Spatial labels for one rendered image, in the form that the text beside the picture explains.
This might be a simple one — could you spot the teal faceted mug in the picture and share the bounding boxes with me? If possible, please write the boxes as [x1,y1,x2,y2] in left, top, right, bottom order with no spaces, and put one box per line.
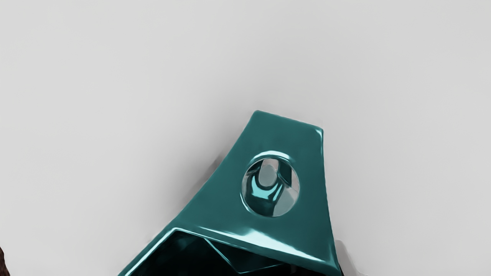
[117,110,344,276]

